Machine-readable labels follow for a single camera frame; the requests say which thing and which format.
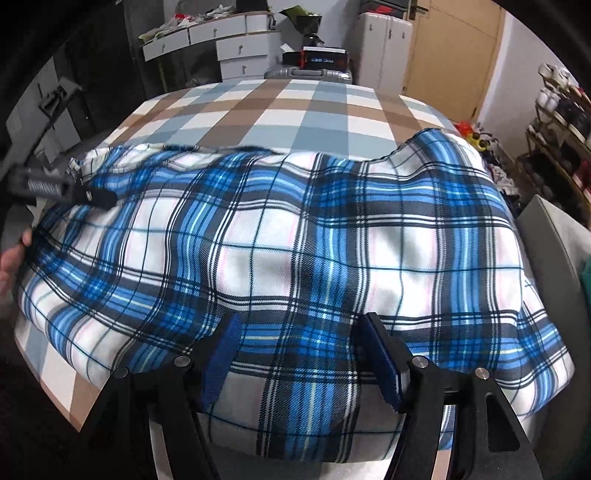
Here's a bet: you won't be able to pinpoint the grey upholstered chair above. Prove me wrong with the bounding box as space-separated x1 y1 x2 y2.
515 194 591 384

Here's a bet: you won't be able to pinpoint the desk clutter pile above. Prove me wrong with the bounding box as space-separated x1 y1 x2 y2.
139 2 241 42

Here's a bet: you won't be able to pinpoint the person's left hand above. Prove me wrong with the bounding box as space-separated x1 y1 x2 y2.
0 231 34 294

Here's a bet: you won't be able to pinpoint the green cloth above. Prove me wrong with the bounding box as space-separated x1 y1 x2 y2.
575 265 591 315

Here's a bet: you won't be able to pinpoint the black box with red stripe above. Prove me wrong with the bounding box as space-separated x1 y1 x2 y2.
283 46 348 70

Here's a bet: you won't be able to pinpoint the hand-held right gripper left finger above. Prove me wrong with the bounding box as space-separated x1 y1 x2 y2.
76 314 243 480

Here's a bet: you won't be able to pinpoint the wooden door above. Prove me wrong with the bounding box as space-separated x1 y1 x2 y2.
404 0 506 123

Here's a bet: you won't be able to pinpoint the white drawer desk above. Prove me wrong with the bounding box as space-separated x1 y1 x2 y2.
139 9 278 81

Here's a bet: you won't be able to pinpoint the red and yellow toys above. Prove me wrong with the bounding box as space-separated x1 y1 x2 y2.
455 120 490 151

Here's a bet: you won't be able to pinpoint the shoe rack with shoes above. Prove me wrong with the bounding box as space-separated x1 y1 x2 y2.
517 62 591 217

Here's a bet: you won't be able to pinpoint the blue plaid shirt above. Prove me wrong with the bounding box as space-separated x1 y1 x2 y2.
18 129 575 462

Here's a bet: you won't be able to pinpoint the white cabinet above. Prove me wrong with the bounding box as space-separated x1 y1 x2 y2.
355 11 414 93

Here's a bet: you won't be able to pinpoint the dark green wrapped bouquet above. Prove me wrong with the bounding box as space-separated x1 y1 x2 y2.
281 4 324 47

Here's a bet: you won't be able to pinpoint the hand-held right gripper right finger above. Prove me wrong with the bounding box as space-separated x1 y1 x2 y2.
362 313 546 480

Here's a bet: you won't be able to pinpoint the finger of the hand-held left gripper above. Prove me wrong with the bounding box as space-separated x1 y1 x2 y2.
74 185 117 209

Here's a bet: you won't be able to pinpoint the grey suitcase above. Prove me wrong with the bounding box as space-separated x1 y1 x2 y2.
264 67 354 85

